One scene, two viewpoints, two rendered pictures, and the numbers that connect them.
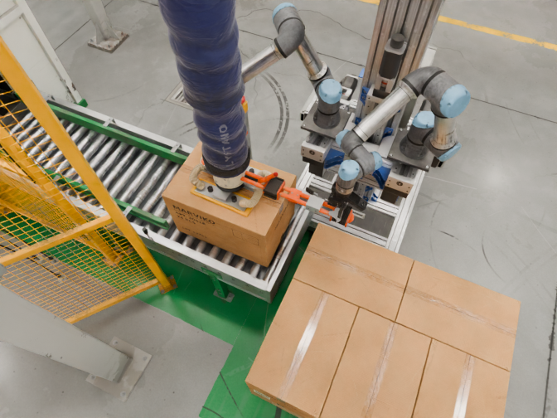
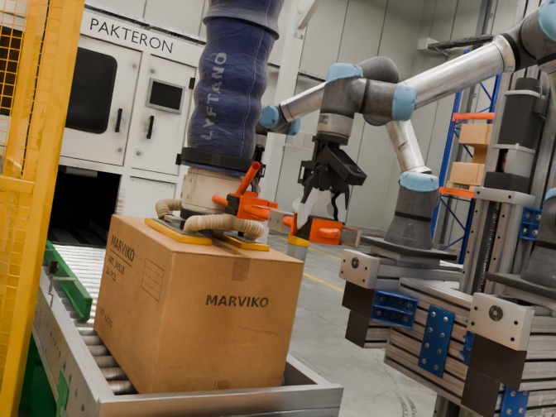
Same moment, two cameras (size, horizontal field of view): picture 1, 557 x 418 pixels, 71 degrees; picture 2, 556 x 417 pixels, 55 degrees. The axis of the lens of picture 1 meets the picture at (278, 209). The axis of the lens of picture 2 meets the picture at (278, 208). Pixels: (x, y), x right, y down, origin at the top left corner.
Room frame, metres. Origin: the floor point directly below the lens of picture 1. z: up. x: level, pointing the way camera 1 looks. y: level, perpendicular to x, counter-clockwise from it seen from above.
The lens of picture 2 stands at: (-0.10, -0.84, 1.16)
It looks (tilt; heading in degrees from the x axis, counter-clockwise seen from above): 3 degrees down; 33
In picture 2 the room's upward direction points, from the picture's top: 10 degrees clockwise
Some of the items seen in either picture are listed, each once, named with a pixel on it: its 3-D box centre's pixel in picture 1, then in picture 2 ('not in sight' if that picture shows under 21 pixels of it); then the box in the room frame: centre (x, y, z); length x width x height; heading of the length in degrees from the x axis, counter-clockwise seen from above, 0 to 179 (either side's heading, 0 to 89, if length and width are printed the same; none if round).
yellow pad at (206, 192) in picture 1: (222, 195); (176, 225); (1.09, 0.29, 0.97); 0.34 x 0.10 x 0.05; 64
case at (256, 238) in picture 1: (233, 204); (189, 298); (1.17, 0.26, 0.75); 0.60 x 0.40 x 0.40; 65
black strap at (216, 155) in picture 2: (226, 154); (218, 160); (1.18, 0.24, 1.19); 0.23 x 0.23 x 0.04
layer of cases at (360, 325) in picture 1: (381, 347); not in sight; (0.46, -0.57, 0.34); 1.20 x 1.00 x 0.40; 65
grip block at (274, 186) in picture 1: (273, 187); (246, 207); (1.07, 0.02, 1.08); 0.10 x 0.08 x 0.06; 154
